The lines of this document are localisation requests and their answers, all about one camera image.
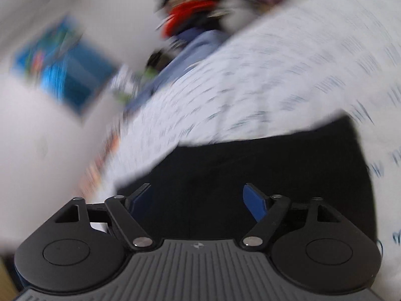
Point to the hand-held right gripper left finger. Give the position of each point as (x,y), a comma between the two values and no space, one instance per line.
(141,200)

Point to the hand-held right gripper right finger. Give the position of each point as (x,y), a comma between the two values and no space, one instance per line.
(255,202)

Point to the black pants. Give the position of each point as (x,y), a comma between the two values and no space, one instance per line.
(235,169)

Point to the colourful patchwork quilt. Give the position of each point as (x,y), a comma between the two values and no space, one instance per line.
(100,169)

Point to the floral pillow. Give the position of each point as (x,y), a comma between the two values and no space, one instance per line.
(123,78)

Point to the white bed sheet with script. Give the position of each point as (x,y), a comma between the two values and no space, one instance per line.
(282,69)

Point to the black handbag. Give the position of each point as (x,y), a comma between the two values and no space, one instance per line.
(156,59)

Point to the light blue blanket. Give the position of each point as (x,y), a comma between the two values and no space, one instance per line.
(194,47)

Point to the white plastic bag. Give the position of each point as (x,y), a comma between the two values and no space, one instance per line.
(235,15)

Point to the red garment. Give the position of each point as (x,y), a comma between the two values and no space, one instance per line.
(188,14)

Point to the window with metal frame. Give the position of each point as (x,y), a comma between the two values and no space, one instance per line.
(72,69)

